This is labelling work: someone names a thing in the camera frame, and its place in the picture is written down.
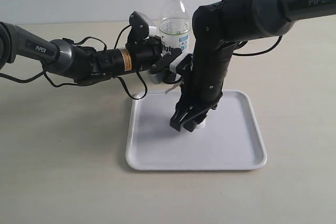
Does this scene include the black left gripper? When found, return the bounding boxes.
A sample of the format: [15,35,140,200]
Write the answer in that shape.
[125,37,162,73]

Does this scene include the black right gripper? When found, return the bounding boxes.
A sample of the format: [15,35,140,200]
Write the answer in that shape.
[170,53,232,132]

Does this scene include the white bottle cap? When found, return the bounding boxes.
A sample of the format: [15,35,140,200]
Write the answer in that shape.
[196,120,206,129]

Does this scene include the clear plastic drink bottle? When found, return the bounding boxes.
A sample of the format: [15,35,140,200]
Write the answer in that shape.
[159,0,191,53]

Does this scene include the left grey black robot arm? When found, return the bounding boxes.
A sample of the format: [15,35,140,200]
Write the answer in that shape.
[1,22,162,86]

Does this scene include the right grey black robot arm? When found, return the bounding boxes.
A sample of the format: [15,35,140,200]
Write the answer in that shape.
[170,0,335,132]

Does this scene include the white plastic tray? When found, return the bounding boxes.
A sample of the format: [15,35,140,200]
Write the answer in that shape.
[125,90,267,171]

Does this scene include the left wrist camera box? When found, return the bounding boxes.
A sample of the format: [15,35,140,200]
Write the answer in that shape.
[128,11,157,43]

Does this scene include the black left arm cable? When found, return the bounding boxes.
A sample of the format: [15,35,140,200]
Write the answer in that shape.
[0,23,147,100]

